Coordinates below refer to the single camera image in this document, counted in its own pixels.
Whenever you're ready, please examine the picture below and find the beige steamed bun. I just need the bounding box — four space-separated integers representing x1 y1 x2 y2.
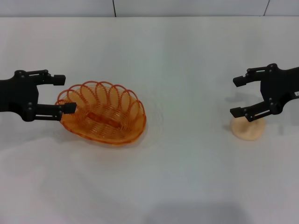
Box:
230 113 266 141

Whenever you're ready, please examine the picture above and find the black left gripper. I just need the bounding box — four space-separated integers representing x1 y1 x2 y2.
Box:
0 69 77 123

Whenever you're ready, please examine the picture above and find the orange woven plastic basket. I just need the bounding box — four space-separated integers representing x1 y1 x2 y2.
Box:
55 80 147 147

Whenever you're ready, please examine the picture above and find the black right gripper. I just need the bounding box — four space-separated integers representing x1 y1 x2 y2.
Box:
229 63 299 123

